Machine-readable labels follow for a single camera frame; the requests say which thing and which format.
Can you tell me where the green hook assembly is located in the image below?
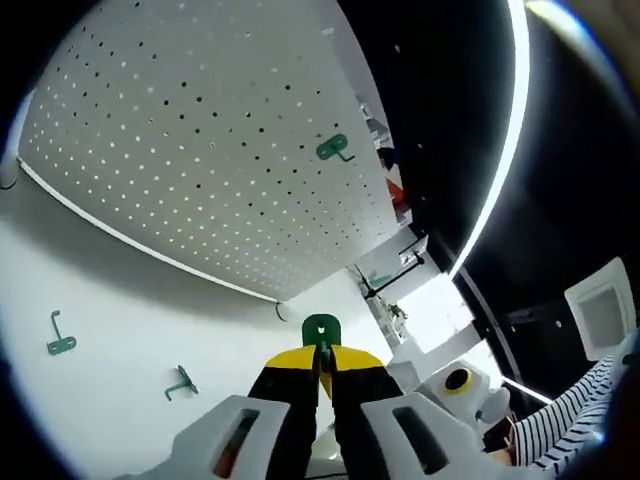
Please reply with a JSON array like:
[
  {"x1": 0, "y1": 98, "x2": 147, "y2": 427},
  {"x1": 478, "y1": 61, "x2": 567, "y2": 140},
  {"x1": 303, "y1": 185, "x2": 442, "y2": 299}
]
[
  {"x1": 301, "y1": 313, "x2": 344, "y2": 374},
  {"x1": 164, "y1": 364, "x2": 200, "y2": 403},
  {"x1": 315, "y1": 133, "x2": 357, "y2": 164},
  {"x1": 45, "y1": 309, "x2": 78, "y2": 357}
]

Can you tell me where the long ceiling light strip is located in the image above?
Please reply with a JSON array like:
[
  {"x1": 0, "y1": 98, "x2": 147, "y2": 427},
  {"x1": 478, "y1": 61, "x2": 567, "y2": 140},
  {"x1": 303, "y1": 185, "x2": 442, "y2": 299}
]
[{"x1": 446, "y1": 0, "x2": 532, "y2": 277}]

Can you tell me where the white ceiling air vent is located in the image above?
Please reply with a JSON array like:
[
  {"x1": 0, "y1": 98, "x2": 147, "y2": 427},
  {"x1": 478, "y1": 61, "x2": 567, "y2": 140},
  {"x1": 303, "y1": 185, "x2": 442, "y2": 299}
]
[{"x1": 563, "y1": 256, "x2": 637, "y2": 362}]

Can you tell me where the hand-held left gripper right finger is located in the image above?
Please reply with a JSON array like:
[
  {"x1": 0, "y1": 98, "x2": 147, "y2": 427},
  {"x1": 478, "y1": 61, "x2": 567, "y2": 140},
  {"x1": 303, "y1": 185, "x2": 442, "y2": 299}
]
[{"x1": 319, "y1": 344, "x2": 490, "y2": 480}]

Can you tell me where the striped shirt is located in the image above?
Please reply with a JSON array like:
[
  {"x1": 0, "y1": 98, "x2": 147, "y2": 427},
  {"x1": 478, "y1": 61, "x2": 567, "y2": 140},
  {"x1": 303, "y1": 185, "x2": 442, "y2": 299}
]
[{"x1": 513, "y1": 353, "x2": 622, "y2": 472}]

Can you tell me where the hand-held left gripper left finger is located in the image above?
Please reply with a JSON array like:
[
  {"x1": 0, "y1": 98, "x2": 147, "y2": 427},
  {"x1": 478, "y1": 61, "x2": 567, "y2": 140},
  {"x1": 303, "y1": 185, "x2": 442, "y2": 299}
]
[{"x1": 118, "y1": 346, "x2": 321, "y2": 480}]

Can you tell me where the white perforated mounting plate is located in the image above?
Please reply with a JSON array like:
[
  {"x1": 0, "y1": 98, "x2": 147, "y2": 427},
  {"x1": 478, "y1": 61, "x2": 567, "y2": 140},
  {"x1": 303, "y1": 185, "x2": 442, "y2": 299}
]
[{"x1": 0, "y1": 0, "x2": 404, "y2": 324}]

